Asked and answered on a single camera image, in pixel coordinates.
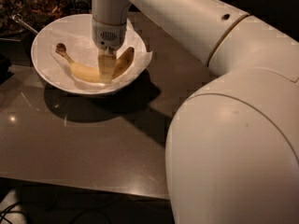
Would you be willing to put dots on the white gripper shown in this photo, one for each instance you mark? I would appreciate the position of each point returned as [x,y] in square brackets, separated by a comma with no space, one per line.
[108,35]

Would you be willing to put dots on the yellow banana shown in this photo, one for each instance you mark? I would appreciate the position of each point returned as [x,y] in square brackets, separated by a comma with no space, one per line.
[91,74]

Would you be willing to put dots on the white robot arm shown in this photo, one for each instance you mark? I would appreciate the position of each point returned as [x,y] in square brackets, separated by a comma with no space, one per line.
[232,149]

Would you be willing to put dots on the white bowl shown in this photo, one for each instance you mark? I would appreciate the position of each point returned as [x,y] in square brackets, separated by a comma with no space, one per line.
[62,28]

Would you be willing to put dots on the white paper liner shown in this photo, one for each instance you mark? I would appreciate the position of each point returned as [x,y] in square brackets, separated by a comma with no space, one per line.
[78,44]

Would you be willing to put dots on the glass jar of snacks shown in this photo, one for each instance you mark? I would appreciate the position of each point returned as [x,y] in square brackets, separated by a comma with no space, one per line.
[33,12]

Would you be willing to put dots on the metal scoop handle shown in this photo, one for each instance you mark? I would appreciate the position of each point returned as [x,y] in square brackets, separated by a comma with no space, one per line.
[23,24]

